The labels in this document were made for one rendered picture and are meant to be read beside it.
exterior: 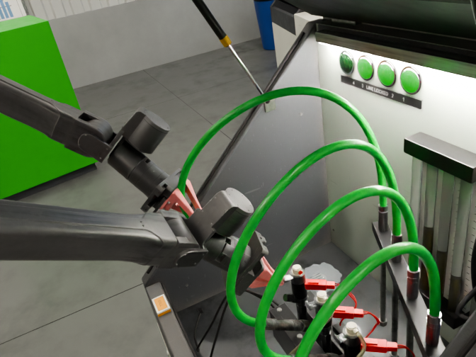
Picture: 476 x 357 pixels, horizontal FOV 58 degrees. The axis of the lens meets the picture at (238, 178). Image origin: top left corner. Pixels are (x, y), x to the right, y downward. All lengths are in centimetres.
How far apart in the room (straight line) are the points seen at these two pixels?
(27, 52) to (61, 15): 325
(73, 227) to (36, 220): 4
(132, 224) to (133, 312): 191
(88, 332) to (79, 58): 515
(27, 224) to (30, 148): 343
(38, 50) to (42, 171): 98
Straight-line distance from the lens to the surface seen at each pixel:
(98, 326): 250
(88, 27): 701
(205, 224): 68
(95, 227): 54
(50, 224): 51
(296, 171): 60
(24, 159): 394
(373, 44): 85
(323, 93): 73
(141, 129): 79
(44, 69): 380
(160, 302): 103
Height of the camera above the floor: 166
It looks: 29 degrees down
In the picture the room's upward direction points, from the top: 11 degrees counter-clockwise
